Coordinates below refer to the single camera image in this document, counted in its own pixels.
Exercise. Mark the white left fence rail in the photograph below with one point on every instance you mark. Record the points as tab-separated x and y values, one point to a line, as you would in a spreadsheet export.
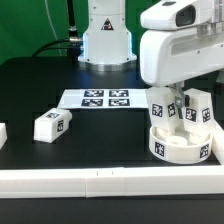
3	134

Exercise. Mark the white sheet with tags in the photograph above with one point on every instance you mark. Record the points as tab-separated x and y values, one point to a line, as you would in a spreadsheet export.
103	98

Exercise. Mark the white round stool seat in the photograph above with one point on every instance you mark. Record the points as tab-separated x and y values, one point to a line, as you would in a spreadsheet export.
179	146

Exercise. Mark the white fence rail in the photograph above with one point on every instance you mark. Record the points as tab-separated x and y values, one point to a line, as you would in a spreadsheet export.
3	134
218	143
100	182

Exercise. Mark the white front fence rail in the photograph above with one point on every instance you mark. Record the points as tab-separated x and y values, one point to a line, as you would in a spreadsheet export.
100	182

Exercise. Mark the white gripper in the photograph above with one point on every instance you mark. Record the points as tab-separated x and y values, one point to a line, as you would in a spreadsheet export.
183	39

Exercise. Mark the white right fence rail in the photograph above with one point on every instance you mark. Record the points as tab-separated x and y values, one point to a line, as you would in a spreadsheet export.
218	143

